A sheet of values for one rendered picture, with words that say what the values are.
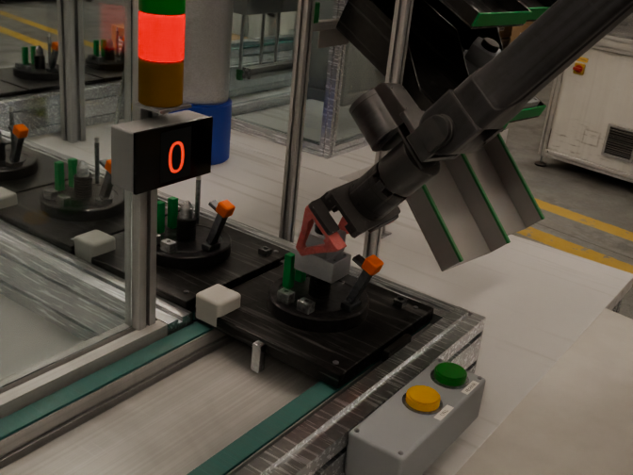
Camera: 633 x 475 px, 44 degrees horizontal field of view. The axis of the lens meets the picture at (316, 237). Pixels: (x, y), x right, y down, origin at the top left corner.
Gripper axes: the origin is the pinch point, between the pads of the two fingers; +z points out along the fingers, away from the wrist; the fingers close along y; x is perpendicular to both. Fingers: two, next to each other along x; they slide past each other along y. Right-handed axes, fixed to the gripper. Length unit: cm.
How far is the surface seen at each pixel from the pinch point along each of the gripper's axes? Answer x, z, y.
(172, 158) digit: -15.3, -4.0, 19.2
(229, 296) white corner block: -0.7, 11.5, 9.5
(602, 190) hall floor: 27, 126, -401
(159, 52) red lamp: -23.8, -12.6, 20.4
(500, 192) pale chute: 7.0, -0.7, -46.6
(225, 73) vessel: -56, 47, -62
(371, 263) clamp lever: 6.6, -4.8, 1.0
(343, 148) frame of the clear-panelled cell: -30, 54, -93
